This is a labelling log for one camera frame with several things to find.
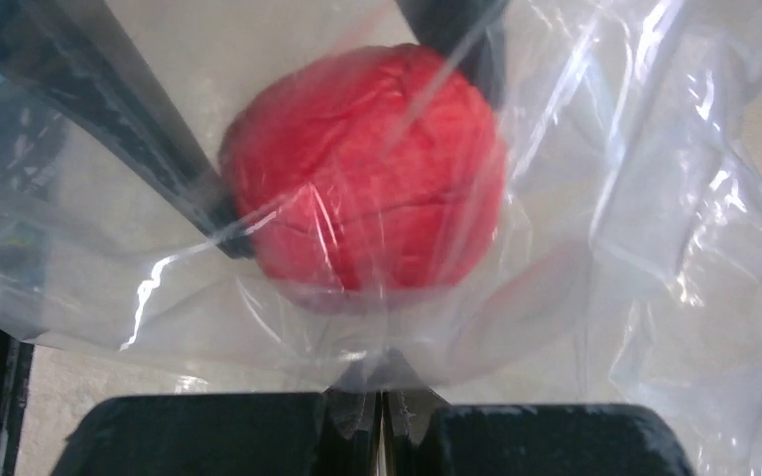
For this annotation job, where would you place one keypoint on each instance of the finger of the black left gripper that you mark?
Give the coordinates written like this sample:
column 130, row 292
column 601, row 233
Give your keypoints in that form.
column 469, row 33
column 76, row 57

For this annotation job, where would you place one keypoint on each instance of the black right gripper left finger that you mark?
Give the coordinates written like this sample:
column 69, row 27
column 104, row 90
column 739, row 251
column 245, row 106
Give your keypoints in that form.
column 328, row 433

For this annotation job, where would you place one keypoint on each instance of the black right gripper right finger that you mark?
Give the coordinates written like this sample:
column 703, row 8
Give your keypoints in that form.
column 425, row 435

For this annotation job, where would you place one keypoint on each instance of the clear zip top bag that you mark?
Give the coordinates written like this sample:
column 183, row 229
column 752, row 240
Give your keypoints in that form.
column 626, row 267

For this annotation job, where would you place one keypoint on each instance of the red fake tomato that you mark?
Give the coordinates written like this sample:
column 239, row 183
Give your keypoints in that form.
column 367, row 177

